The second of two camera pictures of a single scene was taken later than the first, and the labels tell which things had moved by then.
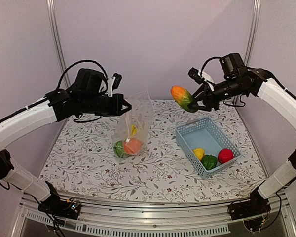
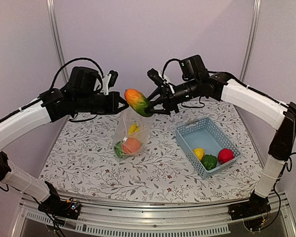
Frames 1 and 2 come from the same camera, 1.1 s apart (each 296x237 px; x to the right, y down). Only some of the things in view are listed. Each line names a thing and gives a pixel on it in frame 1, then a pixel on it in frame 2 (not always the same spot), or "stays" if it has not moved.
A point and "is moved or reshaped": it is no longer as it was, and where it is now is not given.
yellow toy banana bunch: [133, 130] is moved or reshaped
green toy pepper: [209, 161] stays
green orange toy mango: [184, 98] is moved or reshaped
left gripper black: [119, 98] stays
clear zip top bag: [134, 127] stays
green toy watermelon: [118, 148] stays
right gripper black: [211, 102] to [169, 98]
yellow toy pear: [200, 152] stays
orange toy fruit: [132, 146] stays
